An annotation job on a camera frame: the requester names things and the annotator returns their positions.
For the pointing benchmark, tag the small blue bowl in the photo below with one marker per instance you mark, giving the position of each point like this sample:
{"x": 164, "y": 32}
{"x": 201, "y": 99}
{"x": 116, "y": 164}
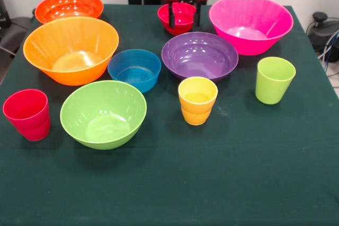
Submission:
{"x": 137, "y": 84}

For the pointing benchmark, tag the large orange bowl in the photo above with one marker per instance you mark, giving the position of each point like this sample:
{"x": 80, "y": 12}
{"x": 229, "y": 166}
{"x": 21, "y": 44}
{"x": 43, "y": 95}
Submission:
{"x": 71, "y": 75}

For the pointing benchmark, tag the small red-pink bowl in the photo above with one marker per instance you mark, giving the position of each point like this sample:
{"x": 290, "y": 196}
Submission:
{"x": 184, "y": 18}

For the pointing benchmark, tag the purple bowl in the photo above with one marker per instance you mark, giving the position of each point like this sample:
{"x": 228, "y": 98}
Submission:
{"x": 198, "y": 59}

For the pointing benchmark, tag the large pink bowl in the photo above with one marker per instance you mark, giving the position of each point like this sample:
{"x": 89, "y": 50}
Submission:
{"x": 251, "y": 19}

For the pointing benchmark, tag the yellow cup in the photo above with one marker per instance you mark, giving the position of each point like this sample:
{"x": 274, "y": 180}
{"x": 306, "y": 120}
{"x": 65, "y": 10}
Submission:
{"x": 197, "y": 112}

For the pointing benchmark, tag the lime green cup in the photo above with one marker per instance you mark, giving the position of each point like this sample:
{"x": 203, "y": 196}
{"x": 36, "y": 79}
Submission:
{"x": 274, "y": 88}

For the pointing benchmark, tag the red-orange bowl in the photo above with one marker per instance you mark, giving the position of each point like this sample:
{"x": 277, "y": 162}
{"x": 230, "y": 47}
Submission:
{"x": 69, "y": 6}

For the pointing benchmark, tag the lime green bowl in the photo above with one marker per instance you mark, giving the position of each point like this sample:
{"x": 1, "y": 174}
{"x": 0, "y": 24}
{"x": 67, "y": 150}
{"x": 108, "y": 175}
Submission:
{"x": 103, "y": 120}

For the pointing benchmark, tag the dark green tablecloth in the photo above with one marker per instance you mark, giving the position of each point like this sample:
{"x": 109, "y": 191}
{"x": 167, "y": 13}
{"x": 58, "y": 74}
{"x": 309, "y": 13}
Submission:
{"x": 238, "y": 170}

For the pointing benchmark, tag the black device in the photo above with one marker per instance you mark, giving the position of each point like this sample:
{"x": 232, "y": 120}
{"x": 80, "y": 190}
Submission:
{"x": 4, "y": 11}

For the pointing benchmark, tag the red-pink cup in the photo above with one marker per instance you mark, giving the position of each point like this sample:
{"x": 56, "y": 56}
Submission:
{"x": 29, "y": 120}

